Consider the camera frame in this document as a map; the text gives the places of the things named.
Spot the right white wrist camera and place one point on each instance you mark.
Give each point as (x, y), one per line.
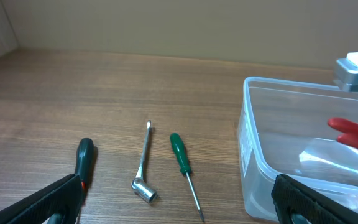
(357, 68)

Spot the black red-collar screwdriver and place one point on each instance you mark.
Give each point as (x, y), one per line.
(84, 161)

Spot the clear plastic container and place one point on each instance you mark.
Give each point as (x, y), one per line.
(283, 129)

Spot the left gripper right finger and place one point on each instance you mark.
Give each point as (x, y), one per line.
(295, 202)

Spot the red handle pliers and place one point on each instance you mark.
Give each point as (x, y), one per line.
(348, 129)

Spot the silver socket wrench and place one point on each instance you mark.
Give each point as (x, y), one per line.
(139, 185)

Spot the green handle screwdriver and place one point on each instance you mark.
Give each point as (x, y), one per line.
(179, 151)

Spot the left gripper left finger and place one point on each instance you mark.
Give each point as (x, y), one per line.
(59, 202)

